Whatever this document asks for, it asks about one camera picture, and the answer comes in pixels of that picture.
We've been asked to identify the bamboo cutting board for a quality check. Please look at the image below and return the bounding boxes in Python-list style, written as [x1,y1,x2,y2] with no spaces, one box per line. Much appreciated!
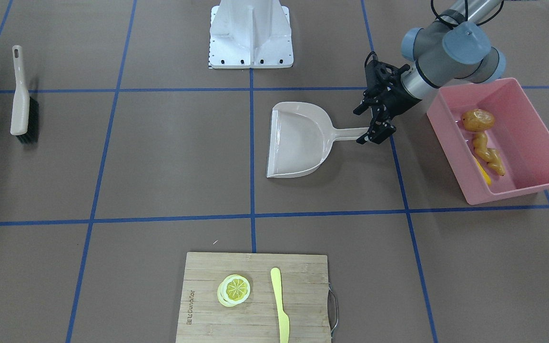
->
[175,252,333,343]

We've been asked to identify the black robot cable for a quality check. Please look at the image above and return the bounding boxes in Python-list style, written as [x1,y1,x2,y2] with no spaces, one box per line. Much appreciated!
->
[430,0,506,27]

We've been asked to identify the yellow plastic toy knife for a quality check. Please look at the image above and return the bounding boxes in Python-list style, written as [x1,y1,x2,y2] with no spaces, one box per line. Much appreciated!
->
[270,267,290,343]

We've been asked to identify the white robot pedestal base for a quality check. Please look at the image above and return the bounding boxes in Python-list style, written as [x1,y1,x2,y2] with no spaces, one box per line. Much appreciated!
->
[208,0,294,69]

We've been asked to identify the beige hand brush black bristles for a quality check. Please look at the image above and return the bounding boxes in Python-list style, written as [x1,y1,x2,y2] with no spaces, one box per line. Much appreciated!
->
[10,45,39,145]

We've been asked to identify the tan toy ginger root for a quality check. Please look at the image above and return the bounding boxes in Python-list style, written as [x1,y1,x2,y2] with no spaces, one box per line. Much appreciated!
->
[472,132,506,176]

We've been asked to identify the yellow toy corn cob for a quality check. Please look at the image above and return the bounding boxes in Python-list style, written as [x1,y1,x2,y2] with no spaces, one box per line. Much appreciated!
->
[474,157,492,185]

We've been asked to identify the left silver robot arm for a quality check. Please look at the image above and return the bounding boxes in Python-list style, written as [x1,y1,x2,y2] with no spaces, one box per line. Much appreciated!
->
[353,0,506,145]

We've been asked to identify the beige plastic dustpan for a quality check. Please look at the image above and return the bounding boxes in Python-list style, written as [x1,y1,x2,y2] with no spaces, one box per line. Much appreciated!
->
[266,101,368,178]

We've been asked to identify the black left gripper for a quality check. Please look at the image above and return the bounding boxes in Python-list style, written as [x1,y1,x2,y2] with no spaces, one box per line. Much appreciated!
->
[353,61,421,145]

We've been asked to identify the yellow toy lemon slice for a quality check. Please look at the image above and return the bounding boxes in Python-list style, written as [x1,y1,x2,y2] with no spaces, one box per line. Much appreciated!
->
[216,275,251,307]

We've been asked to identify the pink plastic bin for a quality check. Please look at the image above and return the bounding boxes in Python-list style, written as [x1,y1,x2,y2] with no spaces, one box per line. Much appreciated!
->
[427,78,549,205]

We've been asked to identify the brown toy potato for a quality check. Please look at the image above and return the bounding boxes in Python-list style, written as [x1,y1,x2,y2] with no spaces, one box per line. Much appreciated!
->
[460,109,495,132]

